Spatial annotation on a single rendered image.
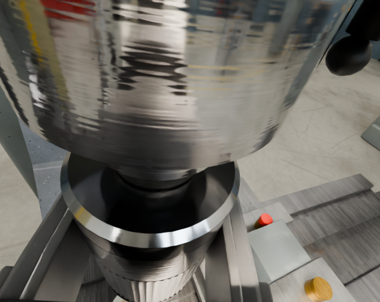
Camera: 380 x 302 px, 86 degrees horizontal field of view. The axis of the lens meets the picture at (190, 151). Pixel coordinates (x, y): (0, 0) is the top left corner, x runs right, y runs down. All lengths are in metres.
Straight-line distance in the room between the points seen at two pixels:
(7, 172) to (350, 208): 1.91
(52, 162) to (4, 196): 1.31
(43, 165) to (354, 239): 0.65
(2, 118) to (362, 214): 0.78
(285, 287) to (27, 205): 1.56
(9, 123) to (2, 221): 1.21
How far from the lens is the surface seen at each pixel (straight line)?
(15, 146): 0.57
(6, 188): 1.83
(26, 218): 1.64
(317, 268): 0.34
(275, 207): 0.35
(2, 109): 0.51
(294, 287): 0.31
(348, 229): 0.60
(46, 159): 0.49
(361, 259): 0.55
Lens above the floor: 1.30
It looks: 44 degrees down
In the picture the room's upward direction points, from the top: 12 degrees clockwise
